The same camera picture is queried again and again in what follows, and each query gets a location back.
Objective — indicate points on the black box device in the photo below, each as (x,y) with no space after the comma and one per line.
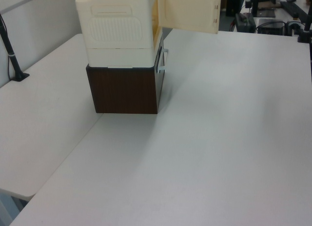
(245,22)

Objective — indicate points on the black electronics unit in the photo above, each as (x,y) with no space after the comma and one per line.
(271,27)

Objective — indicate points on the dark background cabinet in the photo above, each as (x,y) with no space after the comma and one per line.
(234,5)

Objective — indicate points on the cream plastic cabinet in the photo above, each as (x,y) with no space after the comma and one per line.
(114,30)

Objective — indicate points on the black pole with white tie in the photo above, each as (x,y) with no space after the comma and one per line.
(11,57)

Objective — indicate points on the black monitor stand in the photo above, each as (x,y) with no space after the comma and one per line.
(254,4)

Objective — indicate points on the cream cabinet door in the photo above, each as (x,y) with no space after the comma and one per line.
(190,11)

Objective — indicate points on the dark brown wooden box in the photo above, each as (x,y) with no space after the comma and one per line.
(124,91)

